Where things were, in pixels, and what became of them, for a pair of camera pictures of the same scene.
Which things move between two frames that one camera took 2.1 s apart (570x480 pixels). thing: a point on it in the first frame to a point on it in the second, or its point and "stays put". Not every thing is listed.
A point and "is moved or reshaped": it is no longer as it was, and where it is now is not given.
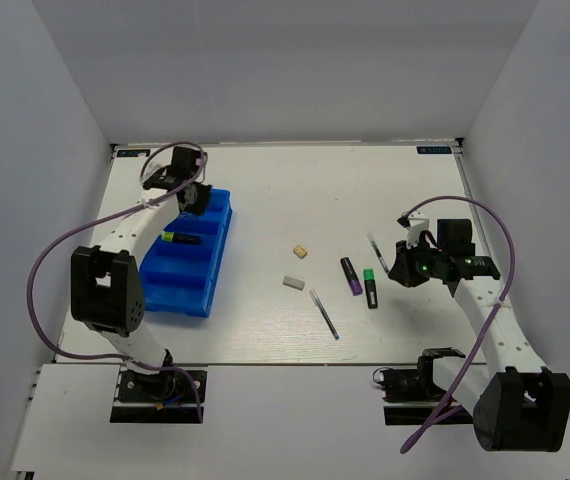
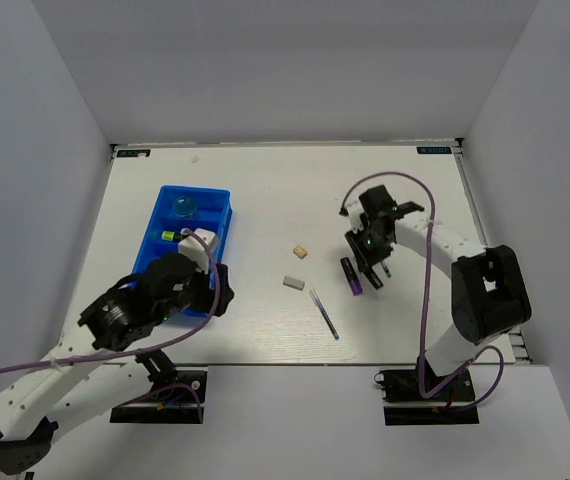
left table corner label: x=133 y=153 stays put
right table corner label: x=433 y=150 stays put
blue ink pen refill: x=317 y=301 stays put
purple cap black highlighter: x=351 y=276 stays put
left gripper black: x=203 y=206 to x=206 y=300
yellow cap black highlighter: x=181 y=238 stays put
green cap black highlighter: x=368 y=277 is moved or reshaped
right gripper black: x=402 y=271 to x=364 y=258
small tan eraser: x=300 y=251 stays put
